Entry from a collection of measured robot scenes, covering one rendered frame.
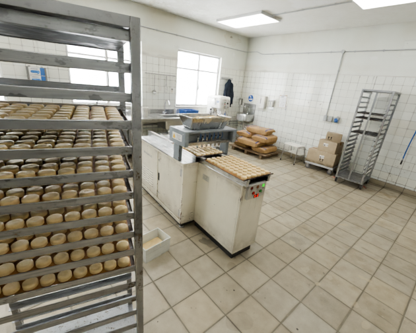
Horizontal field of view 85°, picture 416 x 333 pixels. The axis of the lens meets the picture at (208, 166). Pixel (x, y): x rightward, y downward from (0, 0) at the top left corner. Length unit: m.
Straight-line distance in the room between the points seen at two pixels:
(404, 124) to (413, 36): 1.53
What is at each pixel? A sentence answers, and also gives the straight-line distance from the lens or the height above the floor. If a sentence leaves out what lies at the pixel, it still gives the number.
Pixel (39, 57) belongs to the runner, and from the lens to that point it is 0.82.
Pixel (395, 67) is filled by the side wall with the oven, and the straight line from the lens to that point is 5.79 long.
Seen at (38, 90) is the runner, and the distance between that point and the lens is 0.82.
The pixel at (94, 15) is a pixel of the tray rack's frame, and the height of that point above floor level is 1.80.
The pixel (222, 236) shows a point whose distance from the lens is 2.45.
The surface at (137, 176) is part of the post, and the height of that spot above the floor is 1.32.
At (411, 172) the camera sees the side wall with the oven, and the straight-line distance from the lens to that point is 5.77.
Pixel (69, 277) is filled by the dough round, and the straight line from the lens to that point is 1.17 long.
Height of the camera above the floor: 1.66
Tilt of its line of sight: 20 degrees down
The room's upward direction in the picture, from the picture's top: 6 degrees clockwise
